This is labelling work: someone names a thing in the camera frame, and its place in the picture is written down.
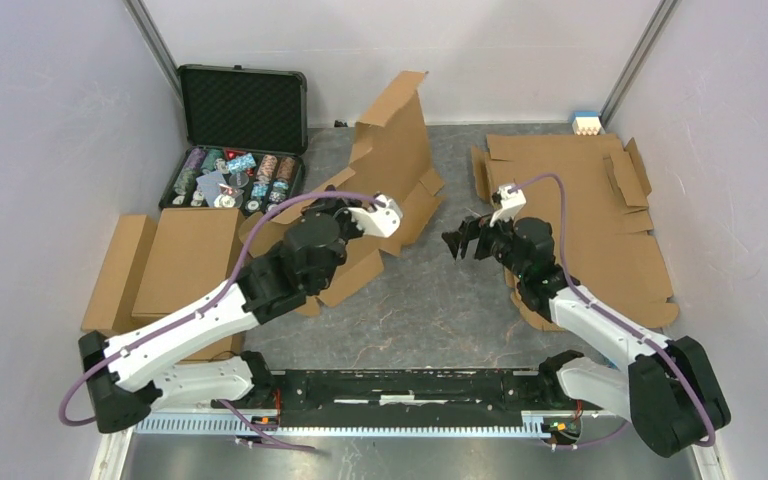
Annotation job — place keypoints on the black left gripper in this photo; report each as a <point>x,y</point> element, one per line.
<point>338,207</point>

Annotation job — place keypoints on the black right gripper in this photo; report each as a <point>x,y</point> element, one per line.
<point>469,230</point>

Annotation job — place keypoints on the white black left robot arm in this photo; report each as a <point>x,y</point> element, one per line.
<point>126,377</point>

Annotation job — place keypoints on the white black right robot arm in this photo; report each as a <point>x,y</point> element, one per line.
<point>665,388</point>

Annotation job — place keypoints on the black poker chip case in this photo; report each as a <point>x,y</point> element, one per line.
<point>247,131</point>

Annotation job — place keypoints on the lower flat cardboard sheet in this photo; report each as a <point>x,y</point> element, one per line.
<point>596,189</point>

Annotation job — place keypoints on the white blue toy block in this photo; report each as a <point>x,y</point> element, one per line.
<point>586,123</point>

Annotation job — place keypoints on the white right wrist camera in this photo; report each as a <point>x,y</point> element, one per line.
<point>510,199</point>

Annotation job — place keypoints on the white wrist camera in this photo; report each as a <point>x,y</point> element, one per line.
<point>381,220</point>
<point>510,199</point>

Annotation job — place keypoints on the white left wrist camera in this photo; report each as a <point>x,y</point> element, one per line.
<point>381,220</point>

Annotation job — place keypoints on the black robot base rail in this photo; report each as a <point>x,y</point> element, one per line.
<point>412,398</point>

